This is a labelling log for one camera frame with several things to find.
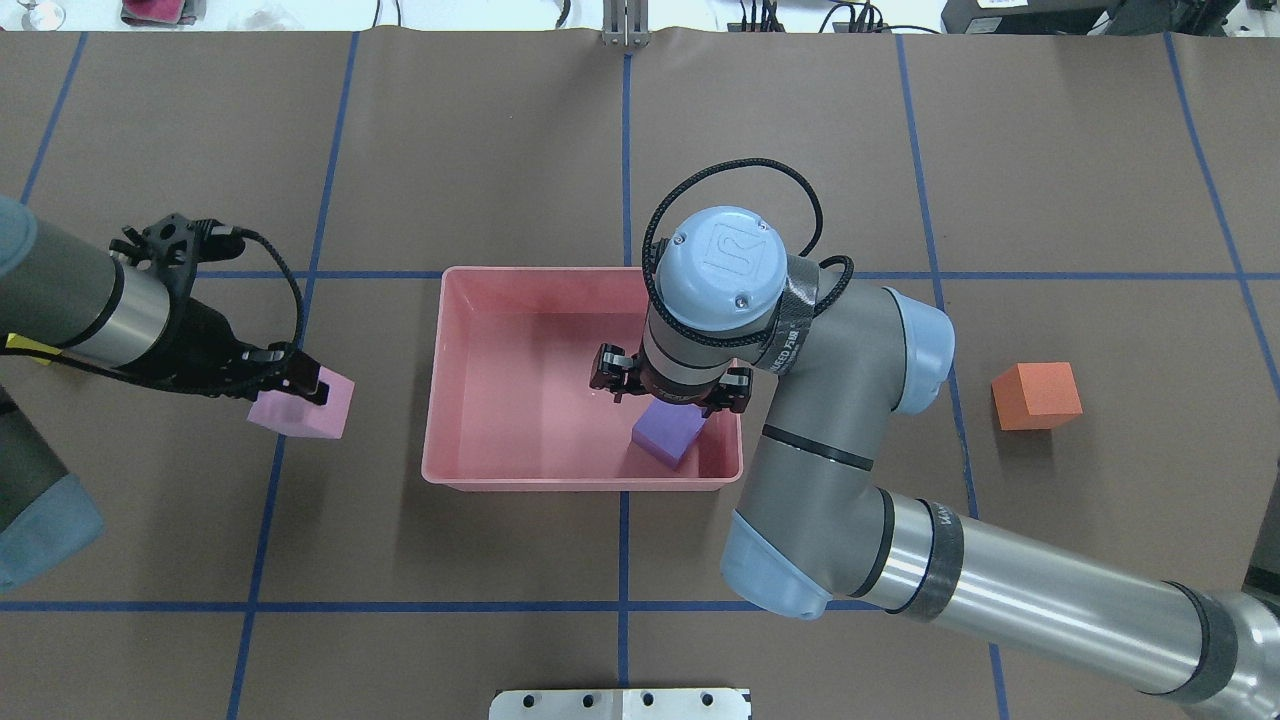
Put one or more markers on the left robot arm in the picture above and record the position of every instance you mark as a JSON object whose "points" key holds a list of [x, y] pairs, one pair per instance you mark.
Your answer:
{"points": [[127, 314]]}

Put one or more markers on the grey and pink cloth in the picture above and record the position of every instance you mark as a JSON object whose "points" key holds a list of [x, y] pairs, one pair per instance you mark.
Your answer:
{"points": [[161, 13]]}

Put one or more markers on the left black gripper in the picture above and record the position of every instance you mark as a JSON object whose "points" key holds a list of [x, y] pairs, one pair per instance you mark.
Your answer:
{"points": [[205, 335]]}

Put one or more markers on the pink plastic bin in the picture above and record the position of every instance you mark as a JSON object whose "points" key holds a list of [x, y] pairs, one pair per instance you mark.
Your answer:
{"points": [[510, 404]]}

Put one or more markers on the aluminium frame post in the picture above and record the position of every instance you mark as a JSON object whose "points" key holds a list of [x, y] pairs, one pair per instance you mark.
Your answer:
{"points": [[625, 24]]}

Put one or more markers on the purple foam block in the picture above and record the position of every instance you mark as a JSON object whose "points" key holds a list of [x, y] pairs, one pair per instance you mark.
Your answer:
{"points": [[667, 432]]}

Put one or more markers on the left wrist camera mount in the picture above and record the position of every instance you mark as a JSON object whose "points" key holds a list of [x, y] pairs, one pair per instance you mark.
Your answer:
{"points": [[171, 250]]}

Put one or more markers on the yellow foam block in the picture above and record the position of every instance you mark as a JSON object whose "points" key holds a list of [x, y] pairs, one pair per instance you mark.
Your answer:
{"points": [[41, 353]]}

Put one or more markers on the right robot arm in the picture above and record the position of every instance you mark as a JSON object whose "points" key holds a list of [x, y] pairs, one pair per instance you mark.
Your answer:
{"points": [[1116, 397]]}

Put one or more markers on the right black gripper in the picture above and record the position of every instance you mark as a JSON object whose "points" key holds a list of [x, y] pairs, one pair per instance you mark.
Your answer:
{"points": [[612, 368]]}

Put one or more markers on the white camera stand column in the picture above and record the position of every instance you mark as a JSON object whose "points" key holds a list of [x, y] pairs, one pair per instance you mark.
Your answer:
{"points": [[622, 703]]}

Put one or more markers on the orange foam block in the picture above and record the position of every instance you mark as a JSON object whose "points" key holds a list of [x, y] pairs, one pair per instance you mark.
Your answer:
{"points": [[1036, 396]]}

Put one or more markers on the light pink foam block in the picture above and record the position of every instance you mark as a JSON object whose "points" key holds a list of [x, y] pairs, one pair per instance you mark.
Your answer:
{"points": [[295, 417]]}

